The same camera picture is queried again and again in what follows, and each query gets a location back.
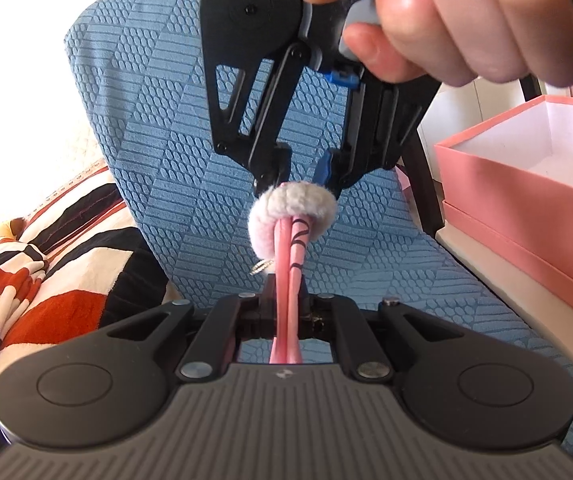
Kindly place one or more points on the blue textured mattress cover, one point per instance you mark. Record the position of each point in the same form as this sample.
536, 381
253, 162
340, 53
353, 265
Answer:
166, 110

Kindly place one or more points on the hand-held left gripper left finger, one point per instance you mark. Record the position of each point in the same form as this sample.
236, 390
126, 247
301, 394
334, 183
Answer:
265, 310

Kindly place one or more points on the person's right hand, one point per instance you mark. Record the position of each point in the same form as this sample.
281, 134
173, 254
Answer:
466, 10

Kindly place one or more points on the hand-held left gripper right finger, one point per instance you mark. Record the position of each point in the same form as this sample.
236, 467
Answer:
304, 310

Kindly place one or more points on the striped orange black cream blanket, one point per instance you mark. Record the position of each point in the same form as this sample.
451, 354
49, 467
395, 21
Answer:
66, 310

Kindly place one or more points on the pink gift box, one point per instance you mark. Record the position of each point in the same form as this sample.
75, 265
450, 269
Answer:
516, 200

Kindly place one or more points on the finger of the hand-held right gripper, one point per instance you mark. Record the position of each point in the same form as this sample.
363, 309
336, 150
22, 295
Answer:
381, 125
266, 110

